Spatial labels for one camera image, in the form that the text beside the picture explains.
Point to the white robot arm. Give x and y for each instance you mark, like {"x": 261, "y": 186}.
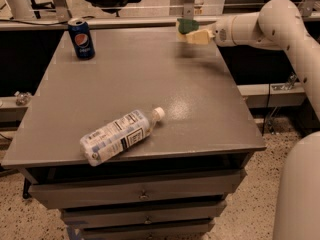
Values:
{"x": 279, "y": 26}

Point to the grey drawer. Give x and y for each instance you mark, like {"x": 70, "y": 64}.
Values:
{"x": 137, "y": 189}
{"x": 148, "y": 232}
{"x": 143, "y": 214}

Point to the grey metal rail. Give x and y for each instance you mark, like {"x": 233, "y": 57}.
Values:
{"x": 94, "y": 23}

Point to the clear plastic water bottle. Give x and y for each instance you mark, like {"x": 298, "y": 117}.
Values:
{"x": 117, "y": 136}

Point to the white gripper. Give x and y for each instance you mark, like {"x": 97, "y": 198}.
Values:
{"x": 220, "y": 34}

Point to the green and yellow sponge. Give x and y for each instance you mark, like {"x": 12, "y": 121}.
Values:
{"x": 184, "y": 27}

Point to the middle grey drawer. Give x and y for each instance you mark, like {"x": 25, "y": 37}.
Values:
{"x": 143, "y": 214}

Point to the top grey drawer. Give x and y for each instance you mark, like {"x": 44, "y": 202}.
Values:
{"x": 137, "y": 189}

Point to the grey side shelf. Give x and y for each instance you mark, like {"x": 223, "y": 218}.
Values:
{"x": 272, "y": 95}

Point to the blue pepsi can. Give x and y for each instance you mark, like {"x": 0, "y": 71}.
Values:
{"x": 81, "y": 38}

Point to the bottom grey drawer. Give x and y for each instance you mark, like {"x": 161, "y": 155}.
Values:
{"x": 148, "y": 232}

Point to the small shiny metal object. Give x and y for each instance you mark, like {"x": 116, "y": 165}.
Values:
{"x": 22, "y": 98}

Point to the grey drawer cabinet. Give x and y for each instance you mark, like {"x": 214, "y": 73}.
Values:
{"x": 143, "y": 141}

